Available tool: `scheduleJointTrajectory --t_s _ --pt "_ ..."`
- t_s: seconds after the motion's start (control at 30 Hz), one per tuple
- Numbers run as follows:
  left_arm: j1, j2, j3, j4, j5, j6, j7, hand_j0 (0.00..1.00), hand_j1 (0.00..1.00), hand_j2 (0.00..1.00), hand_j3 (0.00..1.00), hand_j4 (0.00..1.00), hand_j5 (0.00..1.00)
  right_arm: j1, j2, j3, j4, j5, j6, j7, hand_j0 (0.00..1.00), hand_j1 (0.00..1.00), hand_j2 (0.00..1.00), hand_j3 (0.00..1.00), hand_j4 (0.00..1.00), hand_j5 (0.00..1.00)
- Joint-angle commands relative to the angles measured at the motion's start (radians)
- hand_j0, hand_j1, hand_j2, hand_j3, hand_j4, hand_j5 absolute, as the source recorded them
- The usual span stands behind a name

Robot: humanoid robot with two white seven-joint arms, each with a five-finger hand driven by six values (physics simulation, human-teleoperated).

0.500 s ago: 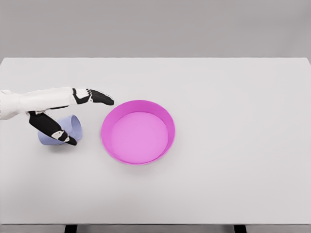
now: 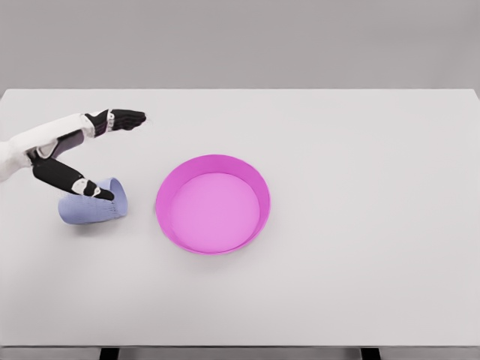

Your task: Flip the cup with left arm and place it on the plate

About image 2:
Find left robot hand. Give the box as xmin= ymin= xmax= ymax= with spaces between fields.
xmin=7 ymin=109 xmax=148 ymax=203

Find light blue cup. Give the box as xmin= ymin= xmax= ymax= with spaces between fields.
xmin=58 ymin=177 xmax=129 ymax=227

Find pink round plate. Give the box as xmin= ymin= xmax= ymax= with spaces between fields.
xmin=155 ymin=154 xmax=272 ymax=256

